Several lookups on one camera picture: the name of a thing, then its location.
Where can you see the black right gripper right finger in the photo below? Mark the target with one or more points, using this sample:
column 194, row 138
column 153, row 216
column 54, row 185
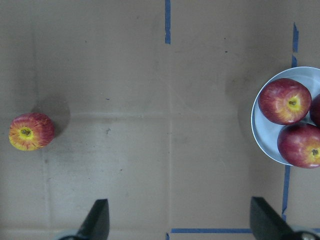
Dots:
column 266, row 224

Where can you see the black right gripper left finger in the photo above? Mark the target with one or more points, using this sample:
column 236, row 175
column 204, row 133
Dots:
column 96, row 225

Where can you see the red yellow striped apple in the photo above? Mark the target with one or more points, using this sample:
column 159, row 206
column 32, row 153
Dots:
column 31, row 131

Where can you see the red apple plate front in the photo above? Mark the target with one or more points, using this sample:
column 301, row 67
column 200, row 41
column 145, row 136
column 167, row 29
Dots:
column 299, row 145

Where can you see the red apple plate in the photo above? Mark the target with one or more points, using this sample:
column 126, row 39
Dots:
column 284, row 101
column 299, row 145
column 314, row 111

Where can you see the red apple plate back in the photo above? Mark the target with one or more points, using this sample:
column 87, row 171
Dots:
column 284, row 101

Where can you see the red apple plate left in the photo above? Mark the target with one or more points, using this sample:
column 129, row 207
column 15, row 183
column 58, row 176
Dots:
column 314, row 111

